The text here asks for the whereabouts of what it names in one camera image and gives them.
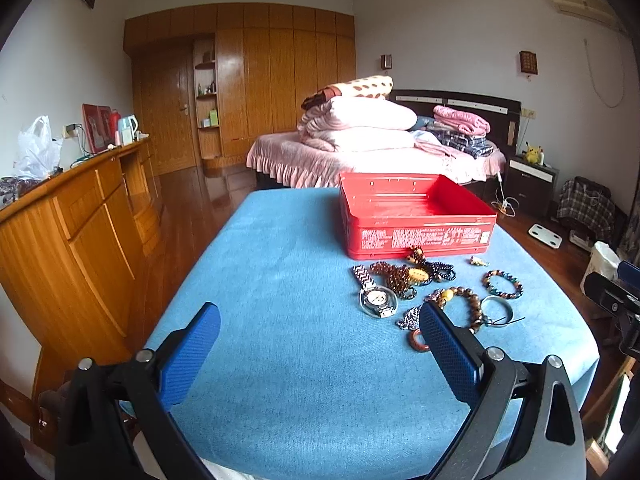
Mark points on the white plastic container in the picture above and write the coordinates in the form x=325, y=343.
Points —
x=603, y=260

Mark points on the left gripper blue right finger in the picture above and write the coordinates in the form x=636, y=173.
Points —
x=456, y=352

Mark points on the plaid folded clothes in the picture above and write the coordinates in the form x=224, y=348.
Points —
x=476, y=146

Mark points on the pink folded blanket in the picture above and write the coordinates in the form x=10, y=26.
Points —
x=464, y=122

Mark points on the dark bead necklace yellow pendant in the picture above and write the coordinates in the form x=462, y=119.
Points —
x=422, y=271

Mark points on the red picture frame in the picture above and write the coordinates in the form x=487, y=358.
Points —
x=97, y=127

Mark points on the silver wrist watch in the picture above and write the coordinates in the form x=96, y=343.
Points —
x=376, y=300

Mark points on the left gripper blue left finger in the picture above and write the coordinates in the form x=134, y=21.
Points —
x=183, y=353

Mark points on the yellow pikachu toy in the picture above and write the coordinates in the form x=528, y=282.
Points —
x=534, y=155

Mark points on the pink folded quilt stack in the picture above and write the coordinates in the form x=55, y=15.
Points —
x=350, y=124

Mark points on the wooden wardrobe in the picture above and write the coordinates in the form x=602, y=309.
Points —
x=209, y=79

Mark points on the white plastic bag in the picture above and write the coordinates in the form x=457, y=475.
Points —
x=38, y=152

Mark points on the red metal tin box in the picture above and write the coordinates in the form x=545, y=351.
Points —
x=384, y=215

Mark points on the wooden sideboard cabinet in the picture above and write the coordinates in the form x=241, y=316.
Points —
x=74, y=253

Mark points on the plaid bag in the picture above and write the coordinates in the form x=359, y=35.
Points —
x=585, y=204

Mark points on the silver bangle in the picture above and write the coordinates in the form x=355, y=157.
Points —
x=497, y=312

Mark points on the white electric kettle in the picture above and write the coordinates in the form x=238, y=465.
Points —
x=128, y=127

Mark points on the spotted folded blanket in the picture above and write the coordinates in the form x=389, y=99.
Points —
x=373, y=87

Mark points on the small wall plaque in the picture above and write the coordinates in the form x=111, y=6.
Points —
x=528, y=63

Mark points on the small gold charm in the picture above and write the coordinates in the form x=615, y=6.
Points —
x=477, y=261

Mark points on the dark nightstand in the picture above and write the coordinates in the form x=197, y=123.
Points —
x=531, y=185

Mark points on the white air conditioner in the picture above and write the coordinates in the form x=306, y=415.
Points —
x=596, y=11

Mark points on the white bathroom scale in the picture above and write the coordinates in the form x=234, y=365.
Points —
x=545, y=236

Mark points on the bed with pink cover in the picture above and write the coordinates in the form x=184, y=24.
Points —
x=281, y=159

